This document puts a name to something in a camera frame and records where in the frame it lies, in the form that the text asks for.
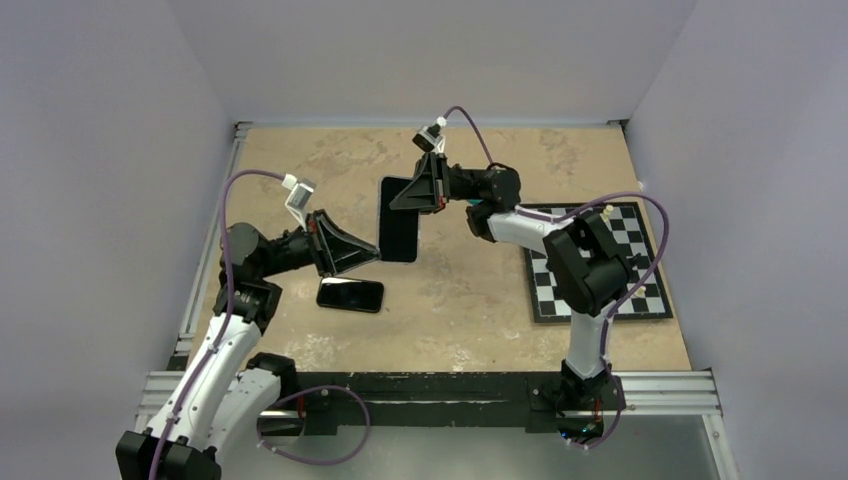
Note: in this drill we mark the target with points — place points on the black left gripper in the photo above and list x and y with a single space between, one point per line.
336 251

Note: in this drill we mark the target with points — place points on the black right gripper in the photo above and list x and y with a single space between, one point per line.
429 190

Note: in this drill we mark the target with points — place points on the blue phone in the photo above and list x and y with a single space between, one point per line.
397 231

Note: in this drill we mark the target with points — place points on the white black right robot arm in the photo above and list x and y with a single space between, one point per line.
590 269

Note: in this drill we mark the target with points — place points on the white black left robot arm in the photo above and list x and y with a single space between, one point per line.
227 385

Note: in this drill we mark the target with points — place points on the black phone on table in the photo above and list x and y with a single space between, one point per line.
355 295

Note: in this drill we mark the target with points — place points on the black front mounting bar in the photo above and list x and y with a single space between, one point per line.
535 401

